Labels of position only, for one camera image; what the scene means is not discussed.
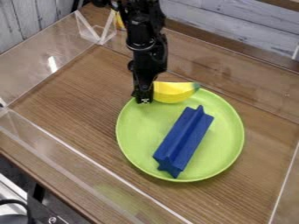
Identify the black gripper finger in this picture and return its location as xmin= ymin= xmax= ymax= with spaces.
xmin=132 ymin=80 xmax=153 ymax=104

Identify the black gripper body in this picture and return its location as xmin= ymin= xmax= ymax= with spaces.
xmin=125 ymin=32 xmax=168 ymax=87

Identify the yellow toy banana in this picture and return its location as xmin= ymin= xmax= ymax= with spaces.
xmin=153 ymin=81 xmax=200 ymax=103

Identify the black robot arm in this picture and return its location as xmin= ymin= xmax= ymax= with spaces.
xmin=91 ymin=0 xmax=168 ymax=103

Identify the green round plate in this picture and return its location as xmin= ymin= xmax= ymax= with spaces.
xmin=116 ymin=89 xmax=244 ymax=182

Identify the yellow blue labelled can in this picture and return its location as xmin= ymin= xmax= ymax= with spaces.
xmin=111 ymin=10 xmax=127 ymax=31

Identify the blue star-shaped block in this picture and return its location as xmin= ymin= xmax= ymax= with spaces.
xmin=153 ymin=105 xmax=213 ymax=179

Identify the clear acrylic corner bracket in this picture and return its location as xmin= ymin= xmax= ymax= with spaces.
xmin=75 ymin=10 xmax=117 ymax=46

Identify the clear acrylic front wall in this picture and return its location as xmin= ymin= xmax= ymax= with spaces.
xmin=0 ymin=107 xmax=192 ymax=224

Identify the black cable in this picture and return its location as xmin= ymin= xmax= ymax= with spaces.
xmin=0 ymin=199 xmax=36 ymax=224

